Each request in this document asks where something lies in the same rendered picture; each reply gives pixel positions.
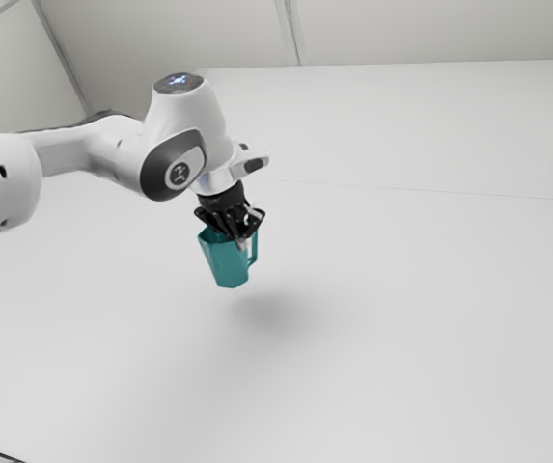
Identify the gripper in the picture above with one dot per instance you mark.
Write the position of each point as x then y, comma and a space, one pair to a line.
220, 200

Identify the teal faceted mug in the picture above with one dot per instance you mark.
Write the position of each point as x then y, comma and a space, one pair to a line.
228, 264

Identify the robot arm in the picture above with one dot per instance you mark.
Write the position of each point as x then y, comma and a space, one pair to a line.
107, 140

